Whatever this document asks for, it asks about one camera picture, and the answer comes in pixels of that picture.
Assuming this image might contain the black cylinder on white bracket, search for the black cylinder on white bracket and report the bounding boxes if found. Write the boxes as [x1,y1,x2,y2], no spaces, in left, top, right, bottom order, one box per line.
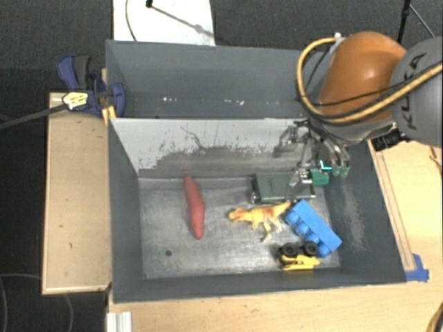
[371,131,403,151]

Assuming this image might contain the dark green flat block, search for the dark green flat block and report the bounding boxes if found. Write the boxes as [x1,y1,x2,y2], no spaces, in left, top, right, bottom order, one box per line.
[249,172,316,203]

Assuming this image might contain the yellow toy dinosaur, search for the yellow toy dinosaur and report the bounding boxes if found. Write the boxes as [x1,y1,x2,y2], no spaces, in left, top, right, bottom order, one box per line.
[227,201,292,243]

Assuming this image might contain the pale wood flat board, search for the pale wood flat board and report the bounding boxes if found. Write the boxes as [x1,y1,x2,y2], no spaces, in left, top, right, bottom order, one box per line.
[41,91,114,295]

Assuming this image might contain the grey metal bin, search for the grey metal bin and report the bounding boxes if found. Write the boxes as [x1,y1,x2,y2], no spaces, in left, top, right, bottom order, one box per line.
[105,39,408,304]

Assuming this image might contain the yellow and black toy vehicle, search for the yellow and black toy vehicle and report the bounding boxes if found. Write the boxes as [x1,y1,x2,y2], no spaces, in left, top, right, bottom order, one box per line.
[275,241,321,272]

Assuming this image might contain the red toy sweet potato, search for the red toy sweet potato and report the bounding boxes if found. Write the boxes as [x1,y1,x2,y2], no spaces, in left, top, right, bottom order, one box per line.
[182,174,206,241]

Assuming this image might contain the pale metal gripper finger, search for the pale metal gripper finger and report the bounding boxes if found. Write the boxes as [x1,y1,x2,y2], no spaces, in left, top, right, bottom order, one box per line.
[296,175,317,200]
[284,169,302,202]

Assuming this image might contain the blue toy building brick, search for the blue toy building brick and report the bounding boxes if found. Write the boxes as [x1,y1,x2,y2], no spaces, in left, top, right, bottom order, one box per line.
[284,199,343,257]

